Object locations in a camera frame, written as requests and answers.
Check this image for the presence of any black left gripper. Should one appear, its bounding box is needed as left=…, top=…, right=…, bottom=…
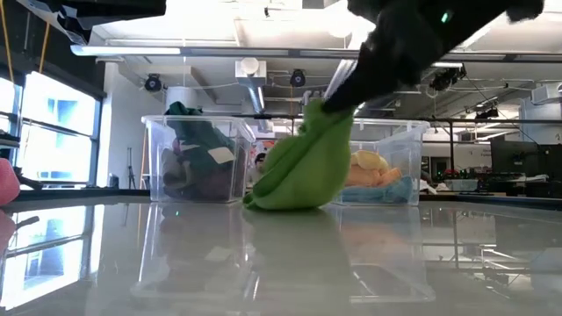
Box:
left=61, top=0, right=168, bottom=19

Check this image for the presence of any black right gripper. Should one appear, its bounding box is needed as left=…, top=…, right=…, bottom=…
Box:
left=322, top=0, right=545, bottom=113

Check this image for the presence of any orange towel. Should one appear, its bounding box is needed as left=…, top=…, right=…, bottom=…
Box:
left=345, top=150, right=403, bottom=189

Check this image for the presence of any light green towel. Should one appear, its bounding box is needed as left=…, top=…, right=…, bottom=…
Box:
left=242, top=99, right=356, bottom=211

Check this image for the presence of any light blue towel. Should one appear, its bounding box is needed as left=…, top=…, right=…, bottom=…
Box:
left=342, top=176, right=414, bottom=205

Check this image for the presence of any white handwritten paper tag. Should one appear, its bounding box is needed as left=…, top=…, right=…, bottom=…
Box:
left=206, top=147, right=237, bottom=165

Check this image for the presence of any dark green towel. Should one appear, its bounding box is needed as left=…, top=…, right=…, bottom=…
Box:
left=164, top=100, right=236, bottom=176

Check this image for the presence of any clear plastic bin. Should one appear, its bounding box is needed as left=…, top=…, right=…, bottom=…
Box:
left=140, top=114, right=256, bottom=205
left=333, top=118, right=430, bottom=207

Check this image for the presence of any black ceiling spotlight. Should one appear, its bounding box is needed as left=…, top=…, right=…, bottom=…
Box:
left=429, top=65, right=466, bottom=92

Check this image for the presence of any white ceiling fixture box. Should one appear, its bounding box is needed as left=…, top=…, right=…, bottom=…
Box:
left=234, top=56, right=268, bottom=88

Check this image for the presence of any white cylindrical tank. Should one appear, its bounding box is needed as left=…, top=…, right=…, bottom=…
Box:
left=165, top=86, right=198, bottom=111

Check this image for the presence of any large window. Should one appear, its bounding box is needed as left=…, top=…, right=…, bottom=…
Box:
left=17, top=71, right=103, bottom=185

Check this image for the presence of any black tripod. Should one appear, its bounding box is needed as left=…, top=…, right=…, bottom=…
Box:
left=126, top=147, right=137, bottom=190

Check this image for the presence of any purple towel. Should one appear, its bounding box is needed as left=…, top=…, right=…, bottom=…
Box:
left=164, top=170, right=247, bottom=202

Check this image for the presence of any black computer monitor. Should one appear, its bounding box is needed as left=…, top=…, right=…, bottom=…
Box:
left=490, top=140, right=562, bottom=176

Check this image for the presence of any pink cloth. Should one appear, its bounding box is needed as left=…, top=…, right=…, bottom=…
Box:
left=0, top=157, right=21, bottom=207

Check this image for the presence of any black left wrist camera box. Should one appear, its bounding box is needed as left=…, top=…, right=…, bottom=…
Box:
left=17, top=0, right=91, bottom=45

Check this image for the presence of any yellow cord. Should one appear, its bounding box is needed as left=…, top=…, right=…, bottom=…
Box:
left=38, top=21, right=49, bottom=75
left=0, top=0, right=14, bottom=84

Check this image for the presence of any grey overhead frame bar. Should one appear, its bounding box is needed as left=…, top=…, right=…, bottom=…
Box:
left=69, top=45, right=562, bottom=62

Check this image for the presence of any black metal rail frame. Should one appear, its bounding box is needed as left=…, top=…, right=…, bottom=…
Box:
left=428, top=117, right=562, bottom=176

